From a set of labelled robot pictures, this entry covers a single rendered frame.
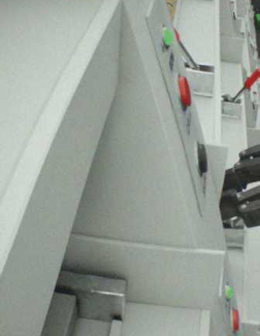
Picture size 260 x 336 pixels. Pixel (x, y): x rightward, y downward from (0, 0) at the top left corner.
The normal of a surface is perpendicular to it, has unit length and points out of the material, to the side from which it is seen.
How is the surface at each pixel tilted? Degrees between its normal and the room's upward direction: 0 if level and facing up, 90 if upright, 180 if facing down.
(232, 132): 18
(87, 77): 108
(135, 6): 90
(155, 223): 90
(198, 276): 90
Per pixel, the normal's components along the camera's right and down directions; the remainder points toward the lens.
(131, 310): 0.04, -0.79
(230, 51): -0.14, 0.60
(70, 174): 0.99, 0.12
